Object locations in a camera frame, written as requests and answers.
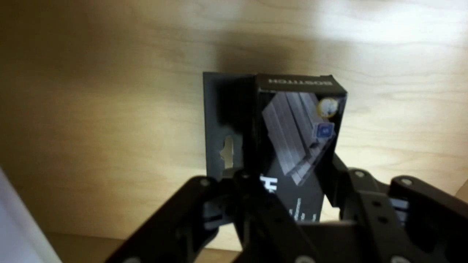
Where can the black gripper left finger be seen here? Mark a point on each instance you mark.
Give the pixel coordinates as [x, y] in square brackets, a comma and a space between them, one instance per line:
[195, 219]

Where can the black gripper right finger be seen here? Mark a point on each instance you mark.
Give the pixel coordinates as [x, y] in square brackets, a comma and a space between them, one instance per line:
[390, 209]

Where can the small black printed box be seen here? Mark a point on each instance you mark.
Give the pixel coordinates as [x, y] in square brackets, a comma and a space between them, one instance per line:
[293, 136]

